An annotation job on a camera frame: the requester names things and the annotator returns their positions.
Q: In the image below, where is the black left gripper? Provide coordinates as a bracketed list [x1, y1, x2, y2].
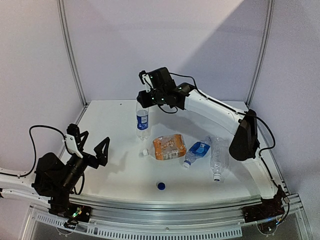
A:
[60, 137, 110, 193]

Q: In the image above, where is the Pepsi bottle blue label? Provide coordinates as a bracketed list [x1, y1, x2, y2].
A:
[135, 101, 151, 141]

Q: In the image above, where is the blue Pepsi bottle cap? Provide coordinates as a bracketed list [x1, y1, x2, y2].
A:
[156, 182, 166, 191]

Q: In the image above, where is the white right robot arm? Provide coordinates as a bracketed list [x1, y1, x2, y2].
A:
[136, 67, 279, 218]

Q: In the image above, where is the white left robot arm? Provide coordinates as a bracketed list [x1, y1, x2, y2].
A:
[31, 128, 110, 219]

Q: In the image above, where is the orange label crushed bottle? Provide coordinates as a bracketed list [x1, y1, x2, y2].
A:
[140, 134, 187, 161]

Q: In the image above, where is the blue label crushed water bottle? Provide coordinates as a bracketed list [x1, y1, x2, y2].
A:
[182, 135, 212, 168]

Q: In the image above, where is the clear unlabelled plastic bottle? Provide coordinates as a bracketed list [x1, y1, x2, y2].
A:
[210, 137, 230, 182]

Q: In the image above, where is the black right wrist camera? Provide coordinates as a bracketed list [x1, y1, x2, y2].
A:
[138, 70, 154, 93]

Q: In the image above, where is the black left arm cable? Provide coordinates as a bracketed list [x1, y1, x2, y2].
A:
[0, 124, 86, 196]

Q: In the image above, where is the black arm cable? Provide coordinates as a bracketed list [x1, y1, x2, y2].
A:
[0, 124, 86, 196]
[156, 71, 292, 221]

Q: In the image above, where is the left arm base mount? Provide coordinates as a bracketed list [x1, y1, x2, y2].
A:
[48, 194, 92, 230]

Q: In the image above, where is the aluminium table front rail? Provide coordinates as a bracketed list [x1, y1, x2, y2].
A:
[29, 193, 305, 238]

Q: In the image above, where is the right aluminium corner post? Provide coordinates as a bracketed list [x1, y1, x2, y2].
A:
[245, 0, 275, 108]

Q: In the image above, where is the aluminium corner post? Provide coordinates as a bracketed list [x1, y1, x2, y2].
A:
[56, 0, 88, 108]
[245, 0, 275, 108]

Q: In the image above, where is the left aluminium corner post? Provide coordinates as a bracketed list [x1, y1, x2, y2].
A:
[56, 0, 88, 108]

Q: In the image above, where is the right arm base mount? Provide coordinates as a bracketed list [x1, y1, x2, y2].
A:
[241, 185, 290, 236]

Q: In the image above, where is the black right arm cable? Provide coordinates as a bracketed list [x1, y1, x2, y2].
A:
[156, 71, 292, 221]

